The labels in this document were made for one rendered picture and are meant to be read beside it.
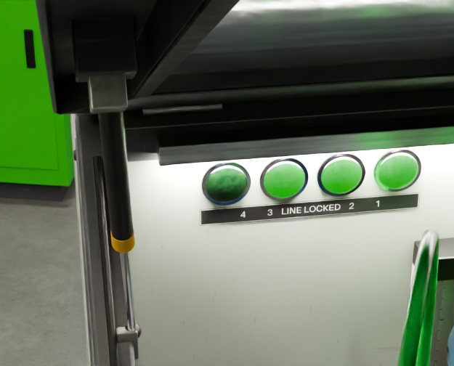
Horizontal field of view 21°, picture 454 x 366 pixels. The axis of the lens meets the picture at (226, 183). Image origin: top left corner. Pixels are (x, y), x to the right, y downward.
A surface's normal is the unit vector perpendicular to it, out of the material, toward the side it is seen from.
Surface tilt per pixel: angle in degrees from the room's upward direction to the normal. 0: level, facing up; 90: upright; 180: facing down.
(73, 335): 0
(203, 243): 90
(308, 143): 90
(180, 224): 90
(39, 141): 90
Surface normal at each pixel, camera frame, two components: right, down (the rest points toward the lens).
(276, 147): 0.15, 0.50
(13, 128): -0.12, 0.50
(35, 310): 0.00, -0.86
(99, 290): 0.11, -0.29
